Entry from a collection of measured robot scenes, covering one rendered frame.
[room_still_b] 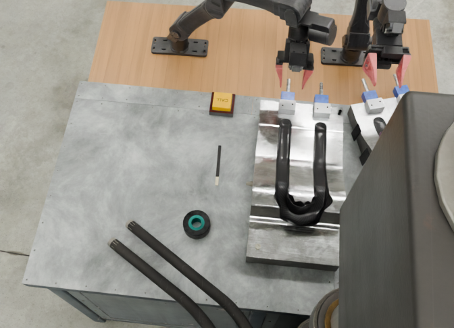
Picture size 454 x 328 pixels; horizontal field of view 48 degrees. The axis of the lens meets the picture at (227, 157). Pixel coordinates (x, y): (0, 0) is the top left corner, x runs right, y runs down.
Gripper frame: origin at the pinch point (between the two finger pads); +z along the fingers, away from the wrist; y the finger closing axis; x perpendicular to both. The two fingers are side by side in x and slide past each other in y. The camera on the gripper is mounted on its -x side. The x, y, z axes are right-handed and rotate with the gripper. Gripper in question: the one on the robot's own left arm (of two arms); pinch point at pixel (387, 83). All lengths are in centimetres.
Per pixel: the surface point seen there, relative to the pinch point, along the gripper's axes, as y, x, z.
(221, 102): -43, 36, -13
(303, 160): -16.9, 30.9, 8.5
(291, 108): -21.0, 28.0, -7.7
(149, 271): -58, 33, 45
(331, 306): -21, -37, 62
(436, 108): -23, -83, 58
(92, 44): -123, 122, -96
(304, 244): -15.9, 32.6, 33.7
